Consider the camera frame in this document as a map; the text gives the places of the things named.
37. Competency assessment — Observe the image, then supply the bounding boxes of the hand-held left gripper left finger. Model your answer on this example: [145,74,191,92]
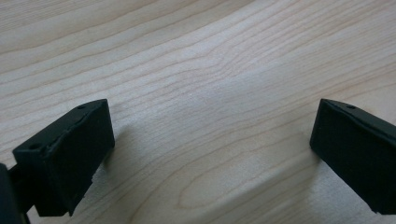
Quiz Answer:
[12,98,116,217]

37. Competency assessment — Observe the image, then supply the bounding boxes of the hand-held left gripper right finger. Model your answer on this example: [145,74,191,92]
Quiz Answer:
[309,98,396,216]

